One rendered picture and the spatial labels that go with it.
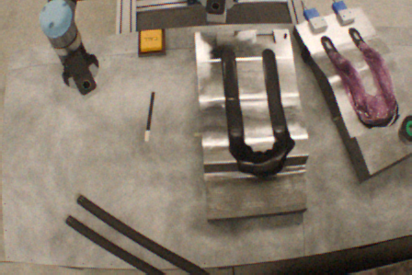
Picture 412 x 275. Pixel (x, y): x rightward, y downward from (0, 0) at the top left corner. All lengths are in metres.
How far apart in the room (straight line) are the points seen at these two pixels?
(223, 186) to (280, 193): 0.15
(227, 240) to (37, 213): 0.55
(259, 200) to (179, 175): 0.23
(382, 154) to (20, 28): 1.97
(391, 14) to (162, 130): 1.65
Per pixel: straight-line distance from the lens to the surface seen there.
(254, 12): 2.29
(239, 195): 1.34
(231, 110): 1.37
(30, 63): 1.63
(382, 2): 2.77
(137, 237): 1.32
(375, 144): 1.39
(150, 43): 1.52
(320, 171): 1.45
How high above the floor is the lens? 2.18
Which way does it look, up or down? 71 degrees down
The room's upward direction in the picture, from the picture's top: 1 degrees counter-clockwise
